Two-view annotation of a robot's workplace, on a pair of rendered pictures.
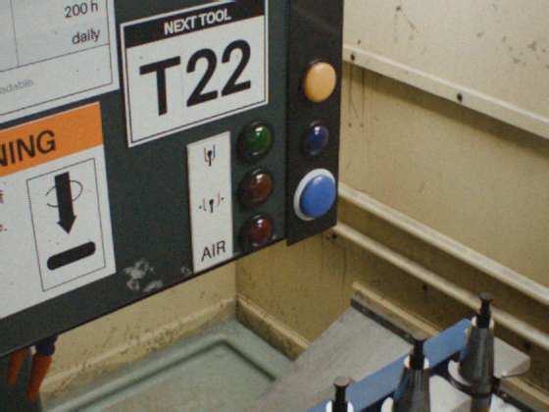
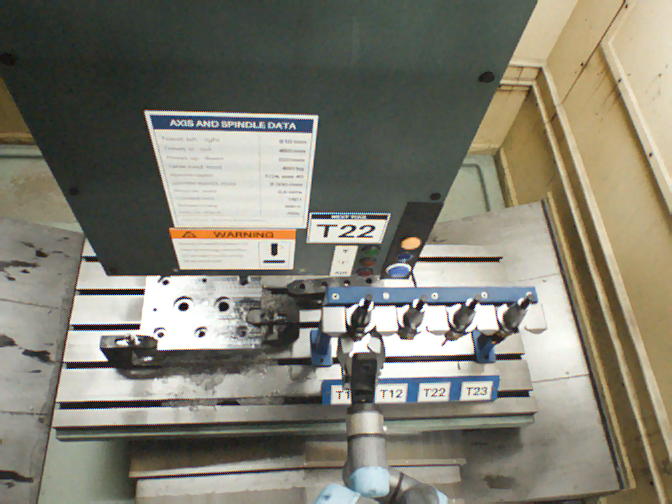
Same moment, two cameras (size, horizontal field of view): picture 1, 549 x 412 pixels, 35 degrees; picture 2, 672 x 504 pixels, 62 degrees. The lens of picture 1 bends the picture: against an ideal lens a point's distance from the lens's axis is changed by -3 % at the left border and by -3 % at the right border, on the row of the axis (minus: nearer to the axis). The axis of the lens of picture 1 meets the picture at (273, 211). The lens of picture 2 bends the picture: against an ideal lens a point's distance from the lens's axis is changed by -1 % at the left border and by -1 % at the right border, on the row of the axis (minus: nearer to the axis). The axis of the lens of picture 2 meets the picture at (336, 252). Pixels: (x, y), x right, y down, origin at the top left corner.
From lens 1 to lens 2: 0.47 m
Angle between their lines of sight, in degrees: 36
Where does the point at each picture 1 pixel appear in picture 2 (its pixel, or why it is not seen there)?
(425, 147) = (620, 161)
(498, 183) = (638, 213)
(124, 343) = not seen: hidden behind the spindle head
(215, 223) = (343, 266)
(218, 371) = (464, 181)
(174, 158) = (328, 247)
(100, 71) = (298, 222)
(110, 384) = not seen: hidden behind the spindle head
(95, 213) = (287, 254)
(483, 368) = (512, 321)
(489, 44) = not seen: outside the picture
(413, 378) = (466, 310)
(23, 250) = (253, 256)
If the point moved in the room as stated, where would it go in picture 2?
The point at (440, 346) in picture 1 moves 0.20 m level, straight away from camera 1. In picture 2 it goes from (507, 293) to (561, 246)
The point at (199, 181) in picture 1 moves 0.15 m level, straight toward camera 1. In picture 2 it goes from (338, 256) to (276, 342)
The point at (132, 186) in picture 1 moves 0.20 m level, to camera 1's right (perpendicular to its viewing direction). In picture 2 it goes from (306, 251) to (430, 339)
